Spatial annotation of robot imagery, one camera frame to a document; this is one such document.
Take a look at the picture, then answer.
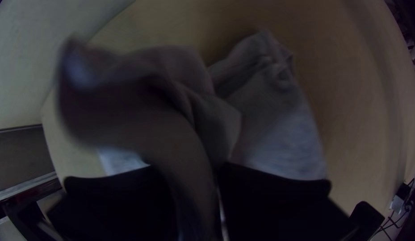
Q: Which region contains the light grey t-shirt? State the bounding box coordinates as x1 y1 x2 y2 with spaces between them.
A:
54 30 328 241

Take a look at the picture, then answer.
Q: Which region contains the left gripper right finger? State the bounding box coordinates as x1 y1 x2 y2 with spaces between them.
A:
217 162 359 241

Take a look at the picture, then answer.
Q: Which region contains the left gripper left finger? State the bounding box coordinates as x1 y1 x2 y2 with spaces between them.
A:
48 166 181 241

